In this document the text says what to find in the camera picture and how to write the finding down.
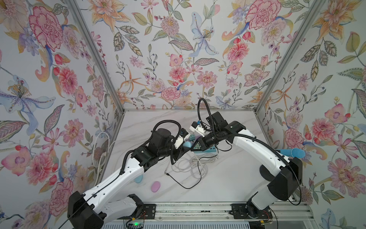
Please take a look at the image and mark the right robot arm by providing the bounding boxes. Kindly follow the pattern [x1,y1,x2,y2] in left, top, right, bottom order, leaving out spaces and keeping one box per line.
[190,112,303,219]

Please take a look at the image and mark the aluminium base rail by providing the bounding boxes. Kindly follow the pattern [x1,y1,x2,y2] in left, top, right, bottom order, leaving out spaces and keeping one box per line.
[140,201,314,222]

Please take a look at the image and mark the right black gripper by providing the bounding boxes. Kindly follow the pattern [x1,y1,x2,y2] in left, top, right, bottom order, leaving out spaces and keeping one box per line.
[191,131,222,152]

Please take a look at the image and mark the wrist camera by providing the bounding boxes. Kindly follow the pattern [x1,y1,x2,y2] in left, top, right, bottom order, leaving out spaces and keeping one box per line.
[190,121,206,137]
[174,128,190,149]

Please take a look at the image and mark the black charging cable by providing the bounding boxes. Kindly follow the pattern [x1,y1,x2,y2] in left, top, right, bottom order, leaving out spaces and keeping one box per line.
[164,140,234,190]

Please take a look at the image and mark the teal power strip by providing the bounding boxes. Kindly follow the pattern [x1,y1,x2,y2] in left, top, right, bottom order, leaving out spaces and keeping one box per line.
[194,147,217,154]

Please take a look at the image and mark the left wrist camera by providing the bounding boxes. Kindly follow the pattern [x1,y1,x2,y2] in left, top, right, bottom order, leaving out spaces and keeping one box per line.
[174,128,190,149]

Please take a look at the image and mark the teal charger adapter front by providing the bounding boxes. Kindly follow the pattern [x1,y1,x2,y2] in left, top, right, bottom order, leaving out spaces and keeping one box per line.
[189,135,196,142]

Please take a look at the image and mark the white coiled cables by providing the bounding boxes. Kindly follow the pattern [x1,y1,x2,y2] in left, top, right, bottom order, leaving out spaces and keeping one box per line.
[114,137,219,181]

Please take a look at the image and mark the teal earbud case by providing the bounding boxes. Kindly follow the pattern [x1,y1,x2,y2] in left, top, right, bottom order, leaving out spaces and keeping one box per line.
[134,175,144,184]
[183,141,192,148]

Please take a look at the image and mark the pink earbud case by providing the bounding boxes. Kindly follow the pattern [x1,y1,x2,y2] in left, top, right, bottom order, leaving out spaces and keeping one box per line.
[151,181,161,193]

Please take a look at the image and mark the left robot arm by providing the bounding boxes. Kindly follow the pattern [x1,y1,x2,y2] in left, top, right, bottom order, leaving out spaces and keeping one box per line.
[67,128,189,229]

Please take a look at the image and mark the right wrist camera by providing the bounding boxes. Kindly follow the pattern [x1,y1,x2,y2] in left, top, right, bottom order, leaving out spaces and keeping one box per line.
[190,121,206,137]

